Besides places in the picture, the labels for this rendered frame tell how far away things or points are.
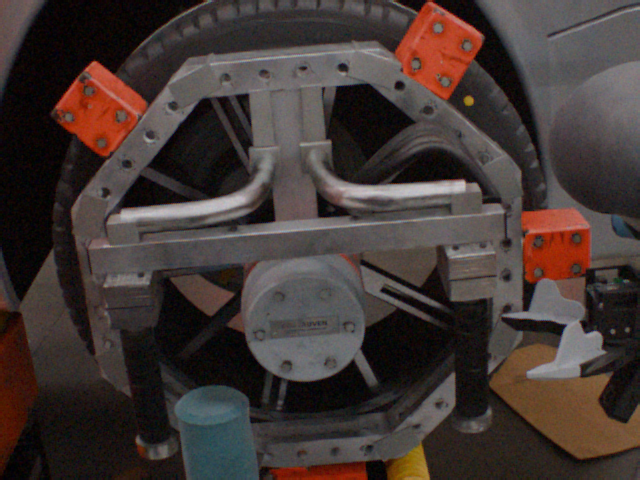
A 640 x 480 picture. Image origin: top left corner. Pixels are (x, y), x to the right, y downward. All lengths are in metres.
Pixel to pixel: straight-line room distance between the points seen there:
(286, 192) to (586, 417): 1.50
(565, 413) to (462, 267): 1.59
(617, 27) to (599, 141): 0.76
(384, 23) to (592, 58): 0.34
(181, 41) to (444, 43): 0.32
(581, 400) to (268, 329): 1.62
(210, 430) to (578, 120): 0.63
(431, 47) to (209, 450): 0.53
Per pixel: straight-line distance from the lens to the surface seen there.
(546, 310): 1.12
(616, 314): 1.05
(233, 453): 1.20
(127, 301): 1.01
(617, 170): 0.69
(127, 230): 1.02
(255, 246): 1.01
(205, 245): 1.01
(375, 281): 1.35
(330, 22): 1.23
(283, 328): 1.10
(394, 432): 1.34
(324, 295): 1.08
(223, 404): 1.20
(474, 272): 1.01
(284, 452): 1.34
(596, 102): 0.70
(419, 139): 1.07
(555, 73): 1.43
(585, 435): 2.48
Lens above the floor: 1.32
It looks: 20 degrees down
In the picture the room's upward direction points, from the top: 5 degrees counter-clockwise
